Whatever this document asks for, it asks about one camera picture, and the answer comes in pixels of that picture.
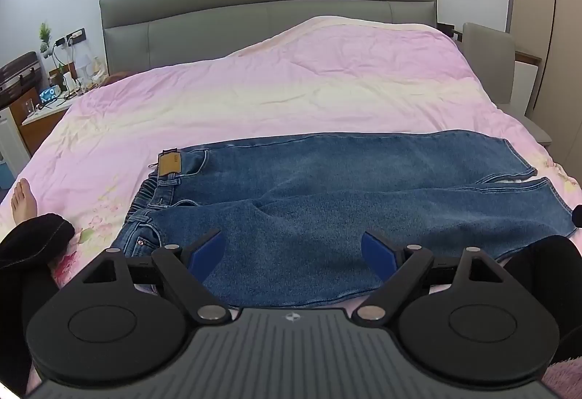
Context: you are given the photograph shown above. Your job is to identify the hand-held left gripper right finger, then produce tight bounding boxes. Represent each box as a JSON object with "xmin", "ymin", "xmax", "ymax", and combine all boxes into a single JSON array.
[{"xmin": 360, "ymin": 230, "xmax": 505, "ymax": 322}]

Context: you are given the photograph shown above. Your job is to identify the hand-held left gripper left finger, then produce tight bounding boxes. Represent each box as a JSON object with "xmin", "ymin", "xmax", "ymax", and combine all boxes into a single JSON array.
[{"xmin": 80, "ymin": 229, "xmax": 229, "ymax": 323}]

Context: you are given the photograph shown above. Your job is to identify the blue denim pants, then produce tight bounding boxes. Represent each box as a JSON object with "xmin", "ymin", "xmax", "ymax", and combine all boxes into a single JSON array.
[{"xmin": 110, "ymin": 130, "xmax": 577, "ymax": 308}]

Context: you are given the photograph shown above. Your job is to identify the person's right leg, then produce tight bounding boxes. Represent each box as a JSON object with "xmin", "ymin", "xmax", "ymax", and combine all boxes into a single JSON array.
[{"xmin": 499, "ymin": 234, "xmax": 582, "ymax": 377}]

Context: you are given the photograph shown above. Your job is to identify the person's leg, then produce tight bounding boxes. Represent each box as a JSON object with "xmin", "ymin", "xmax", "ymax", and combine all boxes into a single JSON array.
[
  {"xmin": 0, "ymin": 213, "xmax": 76, "ymax": 384},
  {"xmin": 499, "ymin": 234, "xmax": 582, "ymax": 377}
]

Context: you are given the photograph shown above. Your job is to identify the person's left leg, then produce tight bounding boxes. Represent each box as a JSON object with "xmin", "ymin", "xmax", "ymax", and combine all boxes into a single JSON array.
[{"xmin": 0, "ymin": 213, "xmax": 76, "ymax": 384}]

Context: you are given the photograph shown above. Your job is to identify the pink floral blanket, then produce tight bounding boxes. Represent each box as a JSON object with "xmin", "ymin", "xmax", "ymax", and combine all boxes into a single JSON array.
[{"xmin": 22, "ymin": 15, "xmax": 582, "ymax": 399}]

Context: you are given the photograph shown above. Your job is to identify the person's bare foot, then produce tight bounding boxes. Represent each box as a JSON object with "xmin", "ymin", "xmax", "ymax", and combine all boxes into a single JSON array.
[{"xmin": 10, "ymin": 179, "xmax": 38, "ymax": 227}]

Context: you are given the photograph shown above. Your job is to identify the reddish brown pillow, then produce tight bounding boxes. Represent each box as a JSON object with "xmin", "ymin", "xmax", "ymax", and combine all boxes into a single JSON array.
[{"xmin": 99, "ymin": 70, "xmax": 133, "ymax": 88}]

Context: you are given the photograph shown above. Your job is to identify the wooden nightstand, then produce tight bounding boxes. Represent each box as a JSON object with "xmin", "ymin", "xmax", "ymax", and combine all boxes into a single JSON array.
[{"xmin": 20, "ymin": 93, "xmax": 77, "ymax": 154}]

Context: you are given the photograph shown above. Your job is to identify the grey bedside chair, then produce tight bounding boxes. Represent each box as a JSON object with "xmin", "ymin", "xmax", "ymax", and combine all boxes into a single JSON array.
[{"xmin": 461, "ymin": 21, "xmax": 554, "ymax": 146}]

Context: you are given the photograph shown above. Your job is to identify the white cabinet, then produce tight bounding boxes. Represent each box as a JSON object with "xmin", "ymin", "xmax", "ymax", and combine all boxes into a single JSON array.
[{"xmin": 0, "ymin": 107, "xmax": 33, "ymax": 191}]

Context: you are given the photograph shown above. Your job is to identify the grey upholstered headboard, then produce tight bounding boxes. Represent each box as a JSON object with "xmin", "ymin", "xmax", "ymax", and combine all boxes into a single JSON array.
[{"xmin": 99, "ymin": 0, "xmax": 438, "ymax": 77}]

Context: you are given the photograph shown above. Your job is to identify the dark brown suitcase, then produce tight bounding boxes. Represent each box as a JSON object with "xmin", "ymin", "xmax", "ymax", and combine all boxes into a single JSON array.
[{"xmin": 0, "ymin": 52, "xmax": 45, "ymax": 109}]

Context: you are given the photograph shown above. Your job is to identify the small green plant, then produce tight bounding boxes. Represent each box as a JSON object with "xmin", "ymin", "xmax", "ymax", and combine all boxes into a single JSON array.
[{"xmin": 38, "ymin": 21, "xmax": 53, "ymax": 57}]

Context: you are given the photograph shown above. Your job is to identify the beige wardrobe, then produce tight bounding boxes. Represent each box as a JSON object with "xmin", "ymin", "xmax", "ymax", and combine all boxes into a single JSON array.
[{"xmin": 506, "ymin": 0, "xmax": 582, "ymax": 174}]

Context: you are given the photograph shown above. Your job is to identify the black wall socket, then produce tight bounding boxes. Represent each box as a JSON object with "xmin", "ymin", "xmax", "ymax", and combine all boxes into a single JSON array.
[{"xmin": 55, "ymin": 29, "xmax": 87, "ymax": 47}]

